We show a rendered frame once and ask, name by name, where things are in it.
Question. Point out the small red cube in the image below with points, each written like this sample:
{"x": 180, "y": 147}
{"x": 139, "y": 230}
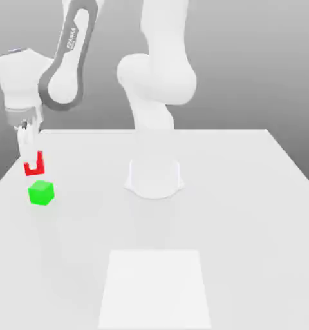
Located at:
{"x": 34, "y": 170}

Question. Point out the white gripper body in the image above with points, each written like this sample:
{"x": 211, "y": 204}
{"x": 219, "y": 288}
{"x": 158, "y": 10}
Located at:
{"x": 24, "y": 140}

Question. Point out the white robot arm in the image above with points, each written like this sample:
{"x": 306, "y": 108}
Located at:
{"x": 159, "y": 77}

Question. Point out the small green cube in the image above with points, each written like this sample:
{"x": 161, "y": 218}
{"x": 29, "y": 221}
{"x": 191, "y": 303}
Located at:
{"x": 41, "y": 193}

